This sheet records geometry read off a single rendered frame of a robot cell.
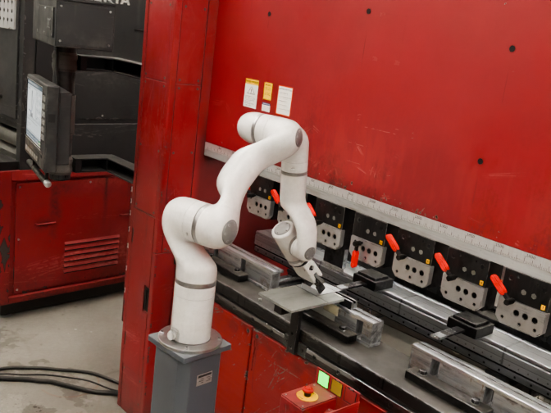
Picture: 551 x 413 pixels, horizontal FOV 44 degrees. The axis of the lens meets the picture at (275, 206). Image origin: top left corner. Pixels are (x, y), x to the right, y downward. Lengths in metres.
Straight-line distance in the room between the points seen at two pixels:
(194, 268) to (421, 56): 0.97
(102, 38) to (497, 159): 1.68
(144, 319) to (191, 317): 1.30
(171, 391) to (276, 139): 0.80
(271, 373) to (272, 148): 1.03
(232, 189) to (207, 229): 0.15
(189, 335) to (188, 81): 1.34
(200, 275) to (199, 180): 1.24
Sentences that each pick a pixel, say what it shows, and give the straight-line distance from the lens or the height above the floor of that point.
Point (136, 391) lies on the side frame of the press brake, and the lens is 3.50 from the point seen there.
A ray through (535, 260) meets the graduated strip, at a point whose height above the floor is 1.39.
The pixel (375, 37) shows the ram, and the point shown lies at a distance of 2.39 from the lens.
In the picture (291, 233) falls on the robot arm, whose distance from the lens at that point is 2.35.
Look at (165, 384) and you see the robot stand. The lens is 2.11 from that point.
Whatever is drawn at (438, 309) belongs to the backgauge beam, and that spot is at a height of 0.98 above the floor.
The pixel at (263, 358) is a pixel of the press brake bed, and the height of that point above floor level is 0.67.
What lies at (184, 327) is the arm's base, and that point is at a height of 1.06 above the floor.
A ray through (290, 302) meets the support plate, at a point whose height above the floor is 1.00.
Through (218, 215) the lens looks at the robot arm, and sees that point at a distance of 1.89.
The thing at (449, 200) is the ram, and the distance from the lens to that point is 2.19.
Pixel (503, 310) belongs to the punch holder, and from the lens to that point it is 2.13.
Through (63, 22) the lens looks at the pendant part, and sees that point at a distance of 2.94.
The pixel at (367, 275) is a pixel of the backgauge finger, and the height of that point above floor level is 1.03.
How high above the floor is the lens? 1.91
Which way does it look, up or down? 14 degrees down
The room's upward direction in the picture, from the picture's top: 7 degrees clockwise
